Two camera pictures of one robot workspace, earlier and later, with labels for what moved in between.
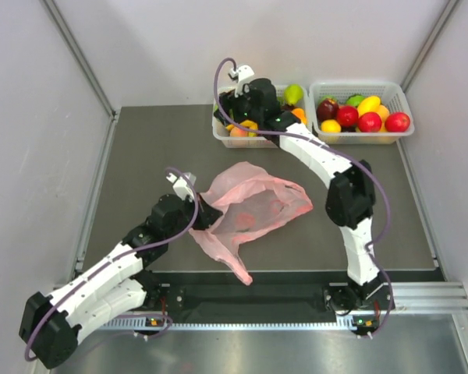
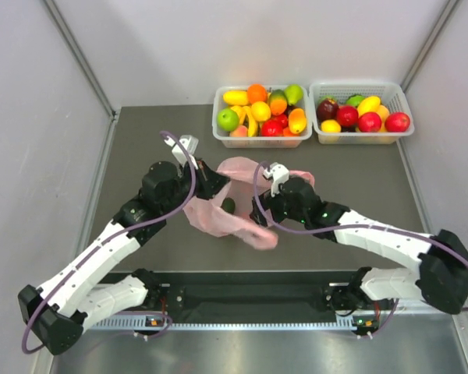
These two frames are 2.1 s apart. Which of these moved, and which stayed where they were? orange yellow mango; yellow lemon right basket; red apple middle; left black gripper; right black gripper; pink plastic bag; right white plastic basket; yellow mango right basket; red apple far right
Moved: right black gripper; pink plastic bag; left black gripper
Stayed: red apple far right; yellow mango right basket; orange yellow mango; red apple middle; yellow lemon right basket; right white plastic basket
